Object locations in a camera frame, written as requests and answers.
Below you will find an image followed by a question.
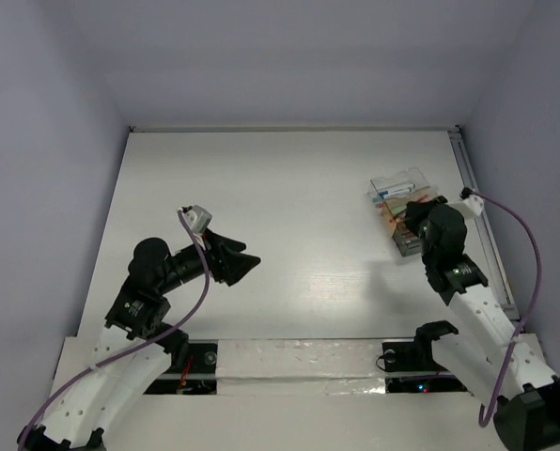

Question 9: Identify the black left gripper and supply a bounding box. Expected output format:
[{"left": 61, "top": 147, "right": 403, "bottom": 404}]
[{"left": 158, "top": 226, "right": 259, "bottom": 292}]

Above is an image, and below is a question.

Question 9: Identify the white marker blue cap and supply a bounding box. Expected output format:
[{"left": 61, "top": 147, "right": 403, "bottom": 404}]
[{"left": 378, "top": 183, "right": 415, "bottom": 199}]

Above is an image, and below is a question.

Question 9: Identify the red pen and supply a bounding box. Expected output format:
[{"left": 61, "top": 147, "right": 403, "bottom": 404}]
[{"left": 384, "top": 196, "right": 425, "bottom": 222}]

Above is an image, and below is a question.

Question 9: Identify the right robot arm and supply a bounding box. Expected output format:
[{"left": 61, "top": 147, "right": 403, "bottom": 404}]
[{"left": 404, "top": 190, "right": 560, "bottom": 450}]

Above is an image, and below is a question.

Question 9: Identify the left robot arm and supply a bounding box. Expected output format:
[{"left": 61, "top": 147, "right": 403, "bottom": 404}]
[{"left": 18, "top": 230, "right": 261, "bottom": 450}]

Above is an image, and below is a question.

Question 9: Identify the stationery organizer box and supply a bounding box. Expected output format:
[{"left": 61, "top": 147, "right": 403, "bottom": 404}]
[{"left": 368, "top": 167, "right": 439, "bottom": 257}]

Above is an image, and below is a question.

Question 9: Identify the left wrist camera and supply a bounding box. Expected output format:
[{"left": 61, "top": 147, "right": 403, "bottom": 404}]
[{"left": 177, "top": 205, "right": 212, "bottom": 236}]

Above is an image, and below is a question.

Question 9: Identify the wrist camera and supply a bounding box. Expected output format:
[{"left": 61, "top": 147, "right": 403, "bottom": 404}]
[
  {"left": 177, "top": 205, "right": 212, "bottom": 236},
  {"left": 459, "top": 187, "right": 484, "bottom": 220}
]

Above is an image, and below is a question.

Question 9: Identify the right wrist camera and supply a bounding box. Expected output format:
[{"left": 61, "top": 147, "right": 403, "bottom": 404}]
[{"left": 459, "top": 187, "right": 484, "bottom": 220}]

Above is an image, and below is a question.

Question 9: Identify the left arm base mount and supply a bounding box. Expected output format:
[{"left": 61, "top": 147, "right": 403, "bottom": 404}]
[{"left": 156, "top": 330, "right": 218, "bottom": 375}]

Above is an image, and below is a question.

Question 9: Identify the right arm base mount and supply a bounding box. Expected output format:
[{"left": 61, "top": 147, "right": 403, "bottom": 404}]
[{"left": 376, "top": 320, "right": 459, "bottom": 373}]

